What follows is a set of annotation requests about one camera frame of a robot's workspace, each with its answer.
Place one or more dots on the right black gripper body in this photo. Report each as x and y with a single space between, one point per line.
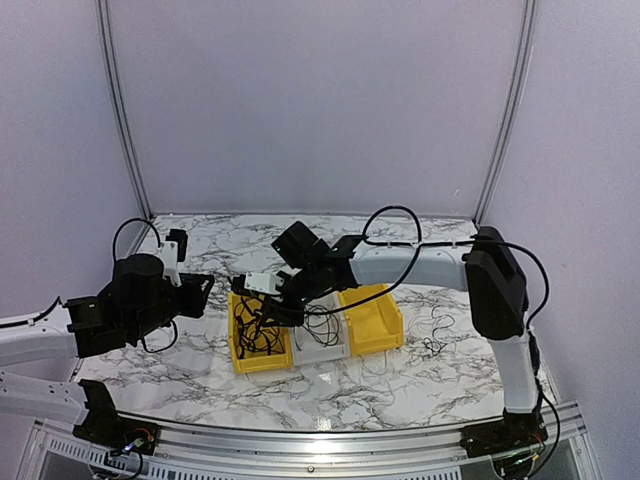
308 289

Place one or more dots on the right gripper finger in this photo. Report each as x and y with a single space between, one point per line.
267 305
271 320

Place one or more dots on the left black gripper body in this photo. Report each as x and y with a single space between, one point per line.
191 306

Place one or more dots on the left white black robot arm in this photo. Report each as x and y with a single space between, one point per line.
142 297

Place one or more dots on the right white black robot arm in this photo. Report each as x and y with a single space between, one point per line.
483 266

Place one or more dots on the white translucent plastic bin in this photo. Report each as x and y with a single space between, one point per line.
323 337

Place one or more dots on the left yellow plastic bin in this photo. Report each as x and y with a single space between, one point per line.
255 350

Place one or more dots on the yellow plastic bin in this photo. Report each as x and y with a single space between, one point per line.
375 326
255 350

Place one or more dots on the right yellow plastic bin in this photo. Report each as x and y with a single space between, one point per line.
375 326

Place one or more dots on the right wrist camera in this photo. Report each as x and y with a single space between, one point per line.
257 284

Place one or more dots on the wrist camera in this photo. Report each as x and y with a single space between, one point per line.
172 253
257 284

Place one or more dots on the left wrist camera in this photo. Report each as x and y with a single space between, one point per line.
172 253

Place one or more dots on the aluminium front rail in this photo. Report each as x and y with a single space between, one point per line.
200 452

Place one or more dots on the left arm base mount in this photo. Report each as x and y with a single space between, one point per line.
103 425

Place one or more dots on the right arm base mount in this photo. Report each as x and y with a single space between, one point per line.
510 432

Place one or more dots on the right aluminium corner post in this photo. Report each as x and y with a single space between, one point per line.
514 94

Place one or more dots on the aluminium corner post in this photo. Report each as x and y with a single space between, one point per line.
514 94
108 48

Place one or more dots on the left aluminium corner post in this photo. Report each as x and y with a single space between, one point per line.
108 48

